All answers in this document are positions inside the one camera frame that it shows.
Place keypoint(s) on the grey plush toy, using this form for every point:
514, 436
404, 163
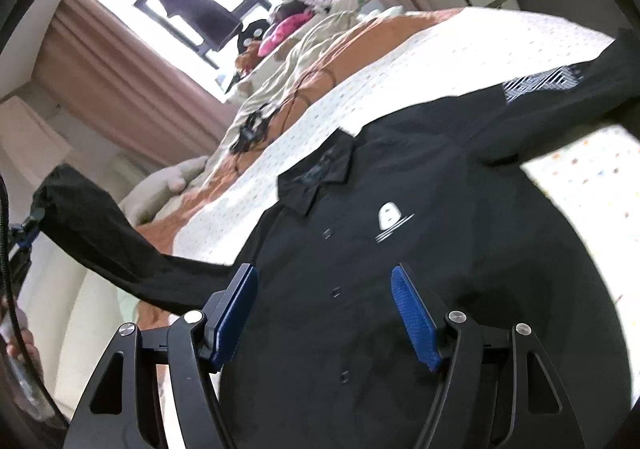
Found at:
143, 202

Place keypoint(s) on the beige crumpled blanket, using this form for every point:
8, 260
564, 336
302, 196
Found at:
275, 77

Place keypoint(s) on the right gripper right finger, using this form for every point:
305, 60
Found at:
495, 388

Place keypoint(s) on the black plush with eyes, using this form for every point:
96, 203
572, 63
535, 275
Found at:
253, 32

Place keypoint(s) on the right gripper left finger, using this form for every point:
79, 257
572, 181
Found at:
120, 407

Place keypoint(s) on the hanging dark coat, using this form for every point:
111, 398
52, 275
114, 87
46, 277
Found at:
212, 21

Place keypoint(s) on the white floral bed sheet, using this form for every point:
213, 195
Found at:
450, 93

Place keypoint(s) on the cream padded headboard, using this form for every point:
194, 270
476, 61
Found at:
73, 314

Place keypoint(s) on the orange-brown duvet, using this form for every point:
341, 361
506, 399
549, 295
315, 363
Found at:
364, 44

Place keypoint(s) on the black button-up jacket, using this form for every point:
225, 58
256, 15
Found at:
84, 220

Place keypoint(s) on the pink garment on sill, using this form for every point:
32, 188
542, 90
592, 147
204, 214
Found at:
281, 32

